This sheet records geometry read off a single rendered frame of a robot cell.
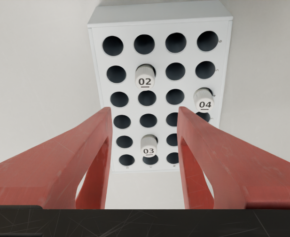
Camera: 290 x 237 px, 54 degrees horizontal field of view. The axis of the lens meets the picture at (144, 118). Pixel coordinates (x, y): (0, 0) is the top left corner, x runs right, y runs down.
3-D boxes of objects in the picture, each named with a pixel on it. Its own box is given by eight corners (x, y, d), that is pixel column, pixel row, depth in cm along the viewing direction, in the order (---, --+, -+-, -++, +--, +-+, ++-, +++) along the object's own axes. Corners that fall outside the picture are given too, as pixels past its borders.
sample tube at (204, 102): (201, 80, 22) (213, 113, 19) (185, 80, 22) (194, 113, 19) (203, 65, 22) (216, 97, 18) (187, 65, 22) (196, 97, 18)
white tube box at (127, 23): (205, 140, 26) (214, 170, 23) (115, 144, 27) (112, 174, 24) (219, -1, 19) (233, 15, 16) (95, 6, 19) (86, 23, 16)
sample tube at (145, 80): (152, 60, 21) (155, 91, 18) (136, 60, 21) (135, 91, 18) (152, 44, 21) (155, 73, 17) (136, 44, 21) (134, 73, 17)
